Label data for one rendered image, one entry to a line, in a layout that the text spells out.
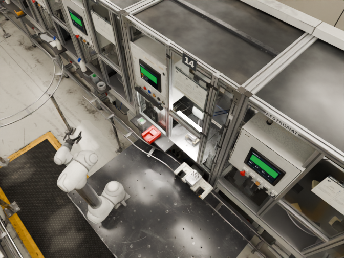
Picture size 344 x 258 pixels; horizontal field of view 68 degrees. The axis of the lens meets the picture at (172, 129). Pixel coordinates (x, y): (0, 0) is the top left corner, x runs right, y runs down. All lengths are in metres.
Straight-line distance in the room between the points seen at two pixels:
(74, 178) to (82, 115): 2.35
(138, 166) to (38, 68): 3.04
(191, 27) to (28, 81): 3.55
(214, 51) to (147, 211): 1.55
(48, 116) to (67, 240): 1.90
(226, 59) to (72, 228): 2.54
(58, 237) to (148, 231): 1.26
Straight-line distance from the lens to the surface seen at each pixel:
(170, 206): 2.53
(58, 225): 3.42
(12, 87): 5.01
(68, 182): 1.85
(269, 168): 1.72
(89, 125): 3.97
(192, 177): 2.37
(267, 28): 2.07
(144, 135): 2.57
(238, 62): 1.72
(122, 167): 2.73
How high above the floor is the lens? 3.09
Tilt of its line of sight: 55 degrees down
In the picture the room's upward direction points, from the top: 1 degrees clockwise
